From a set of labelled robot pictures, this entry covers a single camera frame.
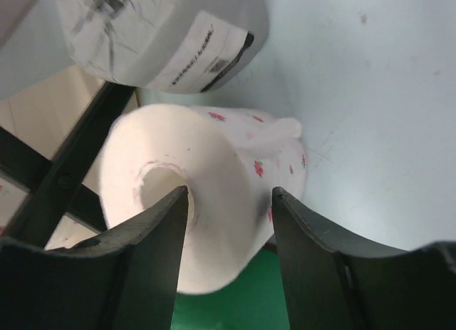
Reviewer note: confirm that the beige three-tier shelf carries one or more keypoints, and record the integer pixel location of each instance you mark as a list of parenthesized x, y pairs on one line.
[(60, 125)]

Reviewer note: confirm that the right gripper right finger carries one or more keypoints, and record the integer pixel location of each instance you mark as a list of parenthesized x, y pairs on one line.
[(334, 278)]

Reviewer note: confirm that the green wrapped paper roll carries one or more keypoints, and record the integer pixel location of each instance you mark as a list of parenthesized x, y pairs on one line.
[(254, 300)]

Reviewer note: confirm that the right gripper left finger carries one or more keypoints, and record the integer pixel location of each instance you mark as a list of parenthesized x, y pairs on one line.
[(124, 278)]

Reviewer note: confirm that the white flowered paper roll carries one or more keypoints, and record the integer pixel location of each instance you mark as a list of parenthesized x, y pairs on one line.
[(230, 159)]

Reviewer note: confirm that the grey wrapped paper roll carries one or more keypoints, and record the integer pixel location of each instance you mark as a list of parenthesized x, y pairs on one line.
[(174, 46)]

